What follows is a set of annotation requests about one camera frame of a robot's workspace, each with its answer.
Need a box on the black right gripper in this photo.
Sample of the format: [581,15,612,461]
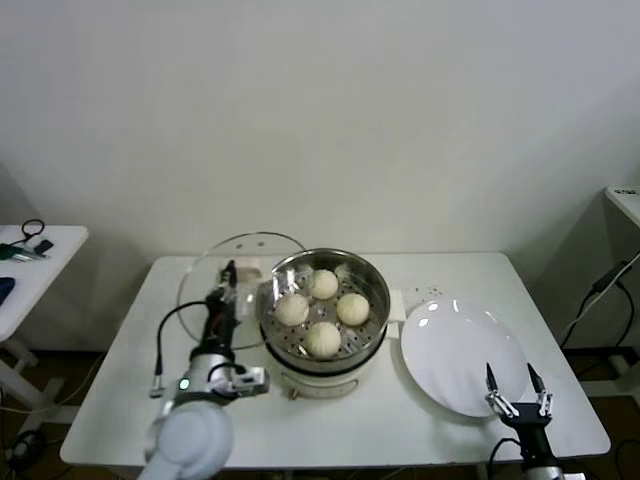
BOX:
[484,362,560,469]

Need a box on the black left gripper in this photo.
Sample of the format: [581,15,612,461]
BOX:
[198,259,252,355]

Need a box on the round glass pot lid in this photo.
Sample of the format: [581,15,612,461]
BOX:
[177,230,309,351]

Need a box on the white steamed baozi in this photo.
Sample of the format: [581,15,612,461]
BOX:
[274,293,310,326]
[309,268,340,301]
[335,293,372,327]
[304,321,343,359]

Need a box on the stainless steel steamer basket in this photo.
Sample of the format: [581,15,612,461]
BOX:
[255,248,391,362]

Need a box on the white round plate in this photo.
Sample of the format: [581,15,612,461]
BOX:
[399,298,530,419]

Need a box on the cream electric cooking pot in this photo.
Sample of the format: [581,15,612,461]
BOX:
[241,285,407,401]

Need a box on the white side table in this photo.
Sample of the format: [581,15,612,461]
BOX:
[0,225,90,426]

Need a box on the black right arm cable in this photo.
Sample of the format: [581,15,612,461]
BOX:
[488,437,524,480]

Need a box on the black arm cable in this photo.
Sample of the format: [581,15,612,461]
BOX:
[488,437,524,480]
[149,299,211,400]

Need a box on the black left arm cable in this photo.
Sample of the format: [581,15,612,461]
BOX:
[149,299,211,400]

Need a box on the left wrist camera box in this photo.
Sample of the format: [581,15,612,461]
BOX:
[214,366,271,400]

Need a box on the black power adapter with cable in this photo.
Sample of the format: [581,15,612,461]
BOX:
[557,249,640,351]

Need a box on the green handled tool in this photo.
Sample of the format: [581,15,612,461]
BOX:
[0,242,51,264]

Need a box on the floor plug with cables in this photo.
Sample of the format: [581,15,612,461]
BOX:
[0,429,49,474]

